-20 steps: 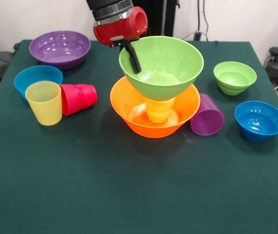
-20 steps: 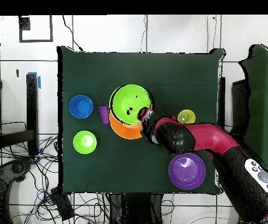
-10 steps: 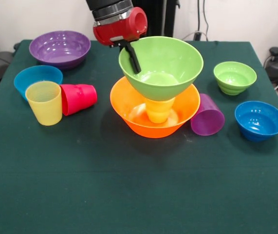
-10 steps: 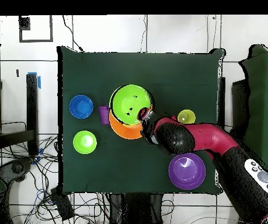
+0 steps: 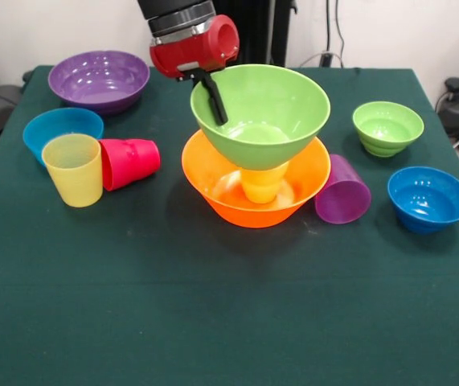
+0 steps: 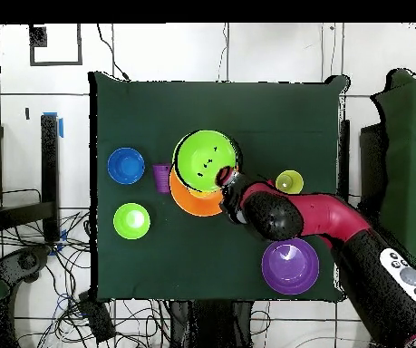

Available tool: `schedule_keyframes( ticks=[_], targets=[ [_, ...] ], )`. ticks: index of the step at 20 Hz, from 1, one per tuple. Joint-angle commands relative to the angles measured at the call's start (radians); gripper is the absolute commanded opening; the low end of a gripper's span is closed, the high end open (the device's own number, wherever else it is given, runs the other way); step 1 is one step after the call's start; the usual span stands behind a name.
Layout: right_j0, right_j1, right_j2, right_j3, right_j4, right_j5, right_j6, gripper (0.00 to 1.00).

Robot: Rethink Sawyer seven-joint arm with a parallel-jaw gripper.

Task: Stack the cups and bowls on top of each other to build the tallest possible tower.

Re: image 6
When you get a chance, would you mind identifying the purple cup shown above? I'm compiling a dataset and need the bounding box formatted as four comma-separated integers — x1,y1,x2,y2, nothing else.
151,163,173,195

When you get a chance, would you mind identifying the bundle of floor cables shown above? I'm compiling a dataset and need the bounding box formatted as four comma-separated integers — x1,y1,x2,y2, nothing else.
0,188,172,348

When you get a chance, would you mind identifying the dark green table cloth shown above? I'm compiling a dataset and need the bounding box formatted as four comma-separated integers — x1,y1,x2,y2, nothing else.
88,71,350,303

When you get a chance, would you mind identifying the dark blue bowl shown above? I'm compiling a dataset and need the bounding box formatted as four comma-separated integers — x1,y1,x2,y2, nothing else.
106,147,146,186

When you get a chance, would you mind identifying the black power brick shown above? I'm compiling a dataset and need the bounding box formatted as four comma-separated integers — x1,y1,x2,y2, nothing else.
78,290,117,344

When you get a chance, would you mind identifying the large green bowl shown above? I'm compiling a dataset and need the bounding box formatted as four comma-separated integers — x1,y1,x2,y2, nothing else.
172,130,243,194

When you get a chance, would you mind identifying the large orange bowl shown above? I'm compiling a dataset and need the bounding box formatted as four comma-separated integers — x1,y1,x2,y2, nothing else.
168,162,227,218

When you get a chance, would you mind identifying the black post with blue tape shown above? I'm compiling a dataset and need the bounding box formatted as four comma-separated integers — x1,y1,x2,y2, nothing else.
40,111,64,243

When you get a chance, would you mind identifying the black wheeled base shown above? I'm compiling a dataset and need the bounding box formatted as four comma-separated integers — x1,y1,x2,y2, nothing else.
0,246,53,288

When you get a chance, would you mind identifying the translucent yellow-green cup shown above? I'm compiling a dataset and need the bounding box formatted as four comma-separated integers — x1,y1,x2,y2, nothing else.
275,169,305,198

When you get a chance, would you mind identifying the large purple bowl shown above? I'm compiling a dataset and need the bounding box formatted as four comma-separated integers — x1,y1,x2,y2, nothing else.
260,237,321,295

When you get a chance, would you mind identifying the small green bowl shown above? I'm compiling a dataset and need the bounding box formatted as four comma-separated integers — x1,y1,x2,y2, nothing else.
112,202,151,241

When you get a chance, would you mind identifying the thin black floor cable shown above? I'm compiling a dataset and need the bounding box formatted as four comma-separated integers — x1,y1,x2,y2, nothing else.
96,23,131,82

